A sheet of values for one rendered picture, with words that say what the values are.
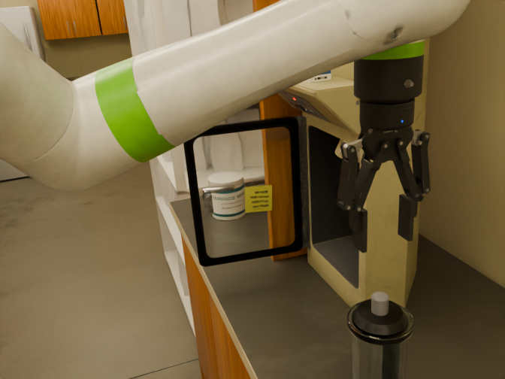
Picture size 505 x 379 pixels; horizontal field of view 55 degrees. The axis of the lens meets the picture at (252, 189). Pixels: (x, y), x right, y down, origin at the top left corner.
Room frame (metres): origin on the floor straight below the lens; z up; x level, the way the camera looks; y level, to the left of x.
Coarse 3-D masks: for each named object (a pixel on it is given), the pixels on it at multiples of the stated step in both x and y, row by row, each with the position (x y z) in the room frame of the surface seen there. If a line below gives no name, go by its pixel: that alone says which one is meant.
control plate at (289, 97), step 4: (280, 92) 1.17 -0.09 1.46; (284, 92) 1.13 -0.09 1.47; (288, 92) 1.10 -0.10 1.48; (284, 96) 1.18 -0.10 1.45; (288, 96) 1.14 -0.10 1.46; (292, 96) 1.09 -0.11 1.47; (296, 96) 1.06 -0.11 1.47; (288, 100) 1.19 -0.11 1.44; (292, 100) 1.14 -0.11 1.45; (296, 100) 1.10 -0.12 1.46; (300, 100) 1.06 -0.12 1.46; (304, 100) 1.02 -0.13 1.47; (296, 104) 1.15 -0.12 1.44; (300, 104) 1.11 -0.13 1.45; (304, 104) 1.06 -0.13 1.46; (308, 104) 1.03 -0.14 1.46; (300, 108) 1.17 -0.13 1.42; (304, 108) 1.12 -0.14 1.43; (308, 108) 1.08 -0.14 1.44; (312, 108) 1.04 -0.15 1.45; (308, 112) 1.12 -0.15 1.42; (312, 112) 1.09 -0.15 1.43; (316, 112) 1.04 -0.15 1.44; (316, 116) 1.09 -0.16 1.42; (320, 116) 1.05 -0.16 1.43
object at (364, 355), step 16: (352, 320) 0.67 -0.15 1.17; (352, 336) 0.67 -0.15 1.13; (368, 336) 0.62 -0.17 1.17; (384, 336) 0.62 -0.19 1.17; (400, 336) 0.62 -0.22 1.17; (352, 352) 0.67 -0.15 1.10; (368, 352) 0.63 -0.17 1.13; (384, 352) 0.62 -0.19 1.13; (400, 352) 0.63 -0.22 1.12; (352, 368) 0.67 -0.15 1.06; (368, 368) 0.63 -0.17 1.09; (384, 368) 0.62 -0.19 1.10; (400, 368) 0.63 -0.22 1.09
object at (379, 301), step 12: (372, 300) 0.67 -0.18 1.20; (384, 300) 0.66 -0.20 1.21; (360, 312) 0.67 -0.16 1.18; (372, 312) 0.67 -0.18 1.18; (384, 312) 0.66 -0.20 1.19; (396, 312) 0.66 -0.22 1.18; (360, 324) 0.65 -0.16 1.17; (372, 324) 0.64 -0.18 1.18; (384, 324) 0.63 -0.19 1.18; (396, 324) 0.63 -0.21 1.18
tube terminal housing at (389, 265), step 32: (352, 64) 1.00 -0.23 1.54; (320, 128) 1.15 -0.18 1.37; (416, 128) 1.03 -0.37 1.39; (384, 192) 0.96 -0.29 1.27; (384, 224) 0.96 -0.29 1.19; (416, 224) 1.11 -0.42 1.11; (320, 256) 1.17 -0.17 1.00; (384, 256) 0.96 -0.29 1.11; (416, 256) 1.15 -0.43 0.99; (352, 288) 1.00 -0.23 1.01; (384, 288) 0.96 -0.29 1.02
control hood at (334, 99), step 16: (336, 80) 1.01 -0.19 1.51; (352, 80) 0.99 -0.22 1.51; (304, 96) 0.99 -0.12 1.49; (320, 96) 0.92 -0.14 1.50; (336, 96) 0.93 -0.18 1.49; (352, 96) 0.94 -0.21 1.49; (320, 112) 1.02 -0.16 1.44; (336, 112) 0.93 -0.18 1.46; (352, 112) 0.94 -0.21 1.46; (352, 128) 0.94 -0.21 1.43
